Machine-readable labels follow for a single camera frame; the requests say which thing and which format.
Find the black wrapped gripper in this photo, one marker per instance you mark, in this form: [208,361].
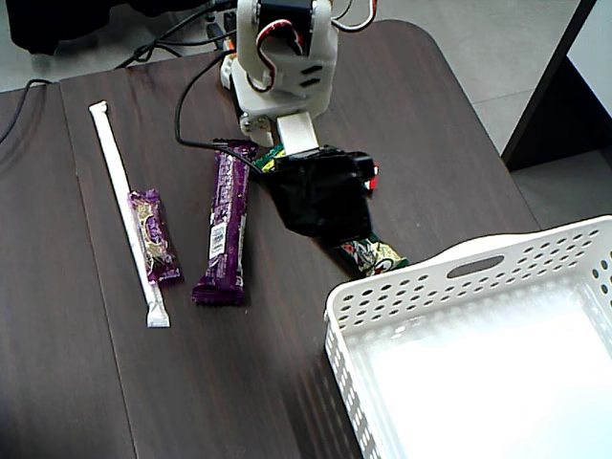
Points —
[256,128]

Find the large purple candy bar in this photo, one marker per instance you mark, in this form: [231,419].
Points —
[227,229]

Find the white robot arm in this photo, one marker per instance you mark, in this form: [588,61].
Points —
[287,86]

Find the white perforated plastic tray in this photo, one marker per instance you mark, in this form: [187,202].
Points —
[478,382]

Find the red and white snack packet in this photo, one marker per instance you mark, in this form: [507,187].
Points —
[374,178]

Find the green cartoon candy pack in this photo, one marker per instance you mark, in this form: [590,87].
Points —
[378,255]

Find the small purple candy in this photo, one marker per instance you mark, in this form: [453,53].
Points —
[153,234]

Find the white power strip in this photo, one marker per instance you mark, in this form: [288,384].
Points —
[224,26]

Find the white paper-wrapped straw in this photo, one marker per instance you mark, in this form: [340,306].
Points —
[115,162]

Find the dark furniture panel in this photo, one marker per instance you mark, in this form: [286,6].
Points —
[550,119]

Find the black bag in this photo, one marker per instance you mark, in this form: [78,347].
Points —
[48,24]

